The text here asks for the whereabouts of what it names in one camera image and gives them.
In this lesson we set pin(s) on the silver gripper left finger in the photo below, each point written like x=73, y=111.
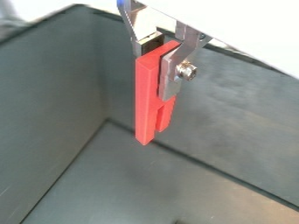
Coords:
x=146, y=38

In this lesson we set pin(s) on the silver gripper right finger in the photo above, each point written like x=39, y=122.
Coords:
x=177, y=67

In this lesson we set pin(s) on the red double-square peg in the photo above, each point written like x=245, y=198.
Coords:
x=153, y=111

